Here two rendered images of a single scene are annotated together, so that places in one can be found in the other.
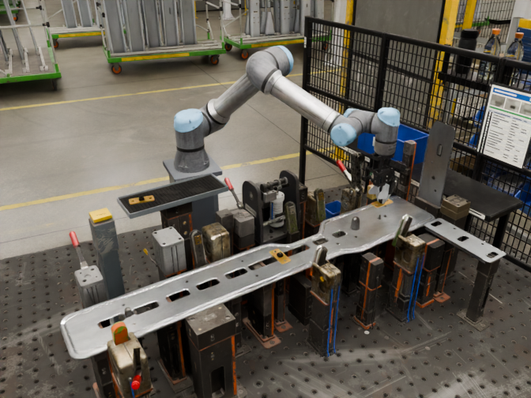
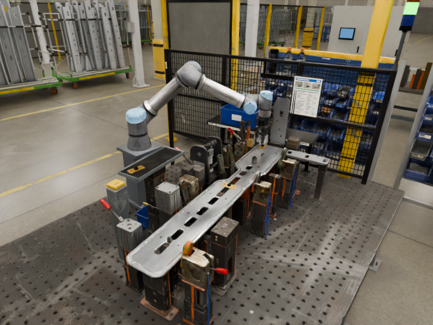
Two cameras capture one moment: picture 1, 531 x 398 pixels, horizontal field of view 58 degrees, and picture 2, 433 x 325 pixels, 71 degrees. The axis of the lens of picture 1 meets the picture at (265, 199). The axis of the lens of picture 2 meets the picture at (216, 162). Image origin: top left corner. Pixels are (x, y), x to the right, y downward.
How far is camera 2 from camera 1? 0.69 m
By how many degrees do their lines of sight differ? 24
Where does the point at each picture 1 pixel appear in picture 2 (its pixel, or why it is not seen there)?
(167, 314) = (194, 233)
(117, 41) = not seen: outside the picture
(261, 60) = (192, 69)
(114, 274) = not seen: hidden behind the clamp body
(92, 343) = (162, 264)
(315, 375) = (266, 248)
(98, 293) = (139, 235)
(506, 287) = not seen: hidden behind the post
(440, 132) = (281, 103)
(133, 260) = (108, 220)
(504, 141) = (305, 105)
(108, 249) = (124, 207)
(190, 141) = (141, 129)
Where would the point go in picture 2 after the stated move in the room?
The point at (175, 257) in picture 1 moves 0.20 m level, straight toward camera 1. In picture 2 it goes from (176, 200) to (200, 220)
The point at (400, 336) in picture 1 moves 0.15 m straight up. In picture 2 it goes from (291, 216) to (294, 196)
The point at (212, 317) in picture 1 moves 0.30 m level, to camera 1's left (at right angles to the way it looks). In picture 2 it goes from (226, 225) to (160, 246)
